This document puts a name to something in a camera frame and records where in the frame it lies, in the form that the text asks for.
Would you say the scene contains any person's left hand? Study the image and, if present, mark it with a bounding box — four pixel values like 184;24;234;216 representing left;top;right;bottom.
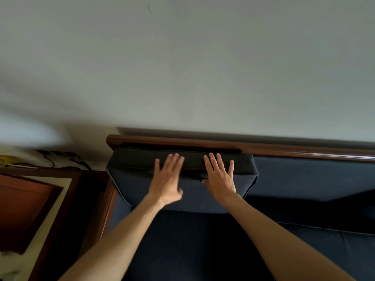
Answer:
146;153;185;206

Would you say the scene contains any person's right hand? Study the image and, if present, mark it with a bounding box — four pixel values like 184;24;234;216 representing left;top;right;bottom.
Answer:
202;153;237;204

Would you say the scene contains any dark blue back cushion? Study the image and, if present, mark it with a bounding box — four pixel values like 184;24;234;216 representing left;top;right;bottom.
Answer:
106;147;259;214
253;156;375;203

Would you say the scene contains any person's right forearm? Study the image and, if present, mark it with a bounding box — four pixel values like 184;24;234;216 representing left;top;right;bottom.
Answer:
215;191;357;281

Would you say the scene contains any person's left forearm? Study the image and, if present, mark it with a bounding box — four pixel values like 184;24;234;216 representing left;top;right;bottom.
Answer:
58;194;165;281

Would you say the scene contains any dark blue seat cushion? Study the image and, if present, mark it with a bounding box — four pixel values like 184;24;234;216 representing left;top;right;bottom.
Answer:
275;221;375;281
107;190;282;281

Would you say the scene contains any brown wooden side table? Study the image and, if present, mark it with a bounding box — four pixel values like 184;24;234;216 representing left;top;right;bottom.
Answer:
0;166;111;281

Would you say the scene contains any yellow object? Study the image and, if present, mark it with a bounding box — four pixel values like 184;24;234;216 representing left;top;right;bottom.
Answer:
0;155;19;168

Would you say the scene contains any black power cable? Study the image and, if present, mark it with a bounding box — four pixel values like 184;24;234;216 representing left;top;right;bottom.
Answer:
57;151;92;172
36;150;56;168

